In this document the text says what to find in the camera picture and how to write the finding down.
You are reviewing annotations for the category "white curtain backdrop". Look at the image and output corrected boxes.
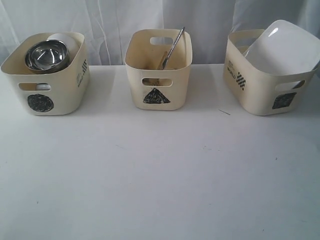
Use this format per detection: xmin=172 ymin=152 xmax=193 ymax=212
xmin=0 ymin=0 xmax=320 ymax=65

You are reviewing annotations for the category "white square plate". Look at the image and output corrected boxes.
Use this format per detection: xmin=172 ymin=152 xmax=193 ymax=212
xmin=243 ymin=19 xmax=320 ymax=78

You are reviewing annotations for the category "stainless steel bowl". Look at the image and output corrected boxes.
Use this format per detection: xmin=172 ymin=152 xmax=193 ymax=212
xmin=24 ymin=39 xmax=70 ymax=74

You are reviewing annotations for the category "steel mug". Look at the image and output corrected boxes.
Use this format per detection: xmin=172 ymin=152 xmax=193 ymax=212
xmin=35 ymin=83 xmax=51 ymax=91

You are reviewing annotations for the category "wooden chopstick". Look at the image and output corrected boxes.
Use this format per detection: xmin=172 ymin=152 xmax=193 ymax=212
xmin=157 ymin=51 xmax=168 ymax=70

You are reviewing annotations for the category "cream bin with circle mark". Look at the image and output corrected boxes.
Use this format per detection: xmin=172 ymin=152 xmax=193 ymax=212
xmin=0 ymin=32 xmax=90 ymax=116

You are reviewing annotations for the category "steel table knife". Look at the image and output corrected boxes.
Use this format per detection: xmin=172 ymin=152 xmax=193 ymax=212
xmin=160 ymin=27 xmax=185 ymax=70

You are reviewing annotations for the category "white ceramic bowl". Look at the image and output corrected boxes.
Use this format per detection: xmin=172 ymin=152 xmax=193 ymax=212
xmin=47 ymin=33 xmax=80 ymax=63

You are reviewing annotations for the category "cream bin with triangle mark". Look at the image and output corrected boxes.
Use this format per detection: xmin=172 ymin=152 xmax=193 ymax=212
xmin=125 ymin=29 xmax=193 ymax=111

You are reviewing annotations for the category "cream bin with square mark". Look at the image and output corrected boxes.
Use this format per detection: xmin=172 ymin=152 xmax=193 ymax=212
xmin=223 ymin=29 xmax=320 ymax=116

